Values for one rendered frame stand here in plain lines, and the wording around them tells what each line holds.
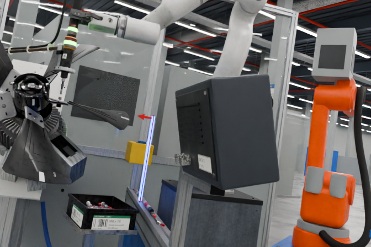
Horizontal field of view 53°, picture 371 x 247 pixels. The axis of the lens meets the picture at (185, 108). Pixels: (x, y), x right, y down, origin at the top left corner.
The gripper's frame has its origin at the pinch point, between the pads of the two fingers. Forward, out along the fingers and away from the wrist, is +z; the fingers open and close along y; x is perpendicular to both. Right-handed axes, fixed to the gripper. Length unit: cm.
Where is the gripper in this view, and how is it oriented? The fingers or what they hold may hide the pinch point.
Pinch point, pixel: (75, 16)
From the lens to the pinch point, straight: 146.6
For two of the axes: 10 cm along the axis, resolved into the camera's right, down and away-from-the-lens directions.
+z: -9.5, -1.7, -2.5
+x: 1.5, -9.8, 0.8
